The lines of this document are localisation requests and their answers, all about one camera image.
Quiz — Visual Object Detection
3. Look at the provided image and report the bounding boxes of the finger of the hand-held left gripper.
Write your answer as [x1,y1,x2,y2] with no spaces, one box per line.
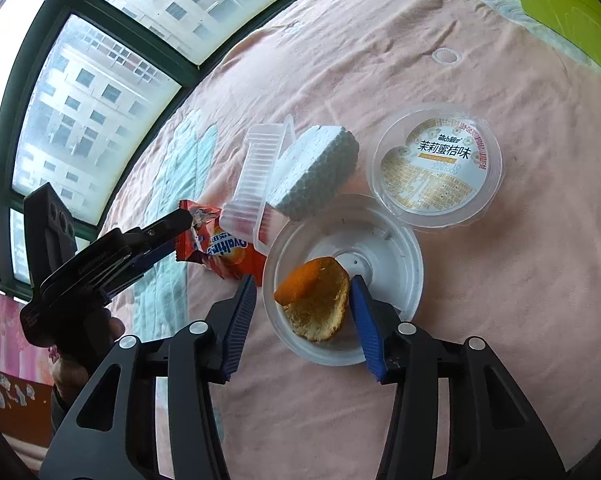
[113,208,194,257]
[123,240,180,281]

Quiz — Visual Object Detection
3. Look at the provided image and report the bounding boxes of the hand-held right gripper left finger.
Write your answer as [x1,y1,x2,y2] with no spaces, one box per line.
[40,274,258,480]

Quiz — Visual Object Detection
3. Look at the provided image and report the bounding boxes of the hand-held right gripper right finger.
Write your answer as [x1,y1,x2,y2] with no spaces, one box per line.
[349,274,568,480]

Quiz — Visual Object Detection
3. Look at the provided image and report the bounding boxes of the orange peel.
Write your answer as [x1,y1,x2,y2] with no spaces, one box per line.
[274,256,352,343]

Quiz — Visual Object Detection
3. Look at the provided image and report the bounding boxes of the red snack wrapper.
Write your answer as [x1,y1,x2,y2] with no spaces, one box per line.
[174,199,268,287]

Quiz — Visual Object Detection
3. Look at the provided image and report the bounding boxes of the clear ribbed plastic tray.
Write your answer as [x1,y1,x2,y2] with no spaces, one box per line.
[220,115,296,256]

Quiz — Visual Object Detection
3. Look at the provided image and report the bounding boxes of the white foam block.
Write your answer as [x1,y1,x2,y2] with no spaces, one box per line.
[268,124,359,221]

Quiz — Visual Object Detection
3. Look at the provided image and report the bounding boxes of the clear jelly cup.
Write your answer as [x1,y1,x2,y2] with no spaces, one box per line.
[367,101,503,231]

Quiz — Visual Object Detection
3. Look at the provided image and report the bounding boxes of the person's left hand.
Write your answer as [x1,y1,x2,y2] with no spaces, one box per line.
[50,306,126,407]

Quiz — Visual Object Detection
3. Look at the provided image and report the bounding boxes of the pink floral curtain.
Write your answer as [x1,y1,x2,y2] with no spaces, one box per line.
[0,282,56,386]

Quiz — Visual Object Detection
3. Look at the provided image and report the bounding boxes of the green cardboard box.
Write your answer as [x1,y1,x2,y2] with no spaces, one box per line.
[507,0,601,86]

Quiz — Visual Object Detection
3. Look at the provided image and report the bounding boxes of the dark green window frame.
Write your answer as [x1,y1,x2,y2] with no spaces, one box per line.
[0,0,361,291]

